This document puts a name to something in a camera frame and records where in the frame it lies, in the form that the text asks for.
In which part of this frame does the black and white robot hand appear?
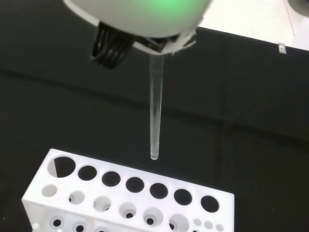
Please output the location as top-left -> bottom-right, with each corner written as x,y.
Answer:
63,0 -> 213,70

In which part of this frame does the white test tube rack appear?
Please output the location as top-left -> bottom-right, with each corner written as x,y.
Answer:
21,148 -> 235,232

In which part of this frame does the black bench cloth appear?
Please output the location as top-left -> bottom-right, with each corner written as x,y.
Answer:
0,0 -> 309,232

